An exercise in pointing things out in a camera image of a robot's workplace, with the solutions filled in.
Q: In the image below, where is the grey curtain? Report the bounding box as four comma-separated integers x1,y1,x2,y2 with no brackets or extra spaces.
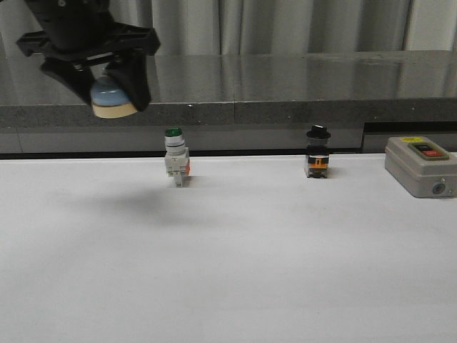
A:
0,0,457,58

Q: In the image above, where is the green pushbutton switch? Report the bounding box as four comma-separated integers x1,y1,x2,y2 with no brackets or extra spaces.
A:
164,127,190,187

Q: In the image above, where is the grey push button switch box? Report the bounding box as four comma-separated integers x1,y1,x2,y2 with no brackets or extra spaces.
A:
385,136,456,198

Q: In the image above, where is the grey stone counter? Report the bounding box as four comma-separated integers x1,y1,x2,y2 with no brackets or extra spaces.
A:
1,51,456,159

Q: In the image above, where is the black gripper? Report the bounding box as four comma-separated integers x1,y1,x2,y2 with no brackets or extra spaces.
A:
16,1,161,111

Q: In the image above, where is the black rotary selector switch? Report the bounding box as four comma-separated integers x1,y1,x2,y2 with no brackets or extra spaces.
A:
305,124,331,178

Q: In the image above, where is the light blue desk bell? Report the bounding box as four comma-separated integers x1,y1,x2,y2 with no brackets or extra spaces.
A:
90,76,138,119

